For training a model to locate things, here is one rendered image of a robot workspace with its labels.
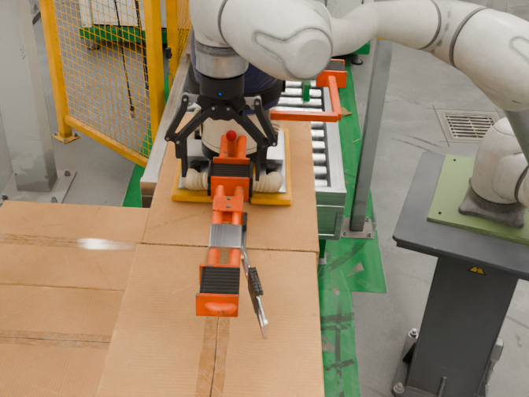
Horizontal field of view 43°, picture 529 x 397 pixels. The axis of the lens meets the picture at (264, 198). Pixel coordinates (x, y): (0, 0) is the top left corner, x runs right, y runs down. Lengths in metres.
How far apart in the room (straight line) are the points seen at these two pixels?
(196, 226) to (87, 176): 1.95
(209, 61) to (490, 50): 0.53
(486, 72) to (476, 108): 3.01
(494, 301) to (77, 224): 1.32
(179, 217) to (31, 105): 1.63
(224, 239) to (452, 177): 1.04
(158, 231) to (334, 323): 1.27
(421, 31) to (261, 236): 0.57
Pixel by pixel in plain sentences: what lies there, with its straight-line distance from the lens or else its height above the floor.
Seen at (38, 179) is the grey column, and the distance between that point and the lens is 3.34.
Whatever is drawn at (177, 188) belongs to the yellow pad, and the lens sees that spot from 1.65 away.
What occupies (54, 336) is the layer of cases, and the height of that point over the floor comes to 0.54.
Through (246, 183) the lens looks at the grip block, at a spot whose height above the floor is 1.10.
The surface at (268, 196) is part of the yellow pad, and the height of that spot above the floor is 0.97.
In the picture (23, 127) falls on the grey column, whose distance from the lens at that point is 3.20.
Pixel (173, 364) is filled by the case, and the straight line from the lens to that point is 1.28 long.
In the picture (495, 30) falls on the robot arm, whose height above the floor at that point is 1.45.
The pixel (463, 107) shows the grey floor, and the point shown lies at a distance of 4.35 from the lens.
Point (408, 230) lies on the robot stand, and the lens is 1.95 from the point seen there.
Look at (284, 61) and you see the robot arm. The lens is 0.93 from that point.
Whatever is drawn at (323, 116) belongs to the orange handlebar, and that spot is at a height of 1.09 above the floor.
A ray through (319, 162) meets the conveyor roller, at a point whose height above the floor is 0.53.
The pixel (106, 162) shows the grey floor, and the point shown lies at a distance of 3.57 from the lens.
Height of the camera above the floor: 1.92
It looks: 36 degrees down
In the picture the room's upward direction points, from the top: 3 degrees clockwise
